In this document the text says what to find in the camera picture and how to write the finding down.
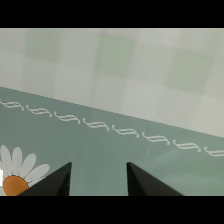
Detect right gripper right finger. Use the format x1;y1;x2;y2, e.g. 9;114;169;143
126;161;185;197

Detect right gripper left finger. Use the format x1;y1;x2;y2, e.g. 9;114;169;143
19;161;73;197

